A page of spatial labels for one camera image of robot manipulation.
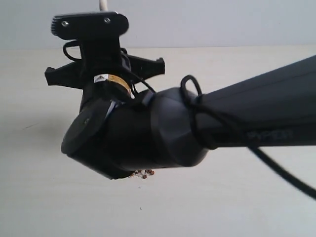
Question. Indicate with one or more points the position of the wooden paint brush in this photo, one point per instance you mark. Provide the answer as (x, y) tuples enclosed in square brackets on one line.
[(103, 5)]

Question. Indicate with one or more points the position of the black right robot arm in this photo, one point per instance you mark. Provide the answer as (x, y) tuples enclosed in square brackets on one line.
[(119, 130)]

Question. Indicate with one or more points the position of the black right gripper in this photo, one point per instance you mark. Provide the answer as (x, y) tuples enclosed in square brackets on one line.
[(109, 76)]

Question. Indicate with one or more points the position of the pile of pellets and crumbs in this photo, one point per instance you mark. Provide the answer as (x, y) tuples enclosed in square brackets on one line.
[(142, 173)]

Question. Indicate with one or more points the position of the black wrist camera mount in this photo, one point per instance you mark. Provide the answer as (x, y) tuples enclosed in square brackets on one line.
[(92, 37)]

